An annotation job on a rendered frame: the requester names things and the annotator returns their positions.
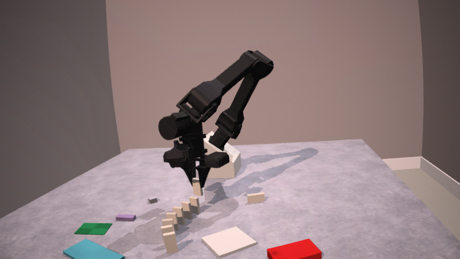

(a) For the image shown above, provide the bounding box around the purple rectangular block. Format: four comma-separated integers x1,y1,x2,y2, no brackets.
116,214,136,222

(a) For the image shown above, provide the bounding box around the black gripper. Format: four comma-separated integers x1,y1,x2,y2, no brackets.
179,131,229,188

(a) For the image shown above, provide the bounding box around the teal rectangular block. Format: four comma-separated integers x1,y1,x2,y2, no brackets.
63,239,125,259

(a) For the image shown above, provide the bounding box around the green flat tile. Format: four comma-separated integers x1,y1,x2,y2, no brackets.
74,223,112,235

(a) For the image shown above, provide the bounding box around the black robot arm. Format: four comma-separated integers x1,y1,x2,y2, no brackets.
158,50,274,168

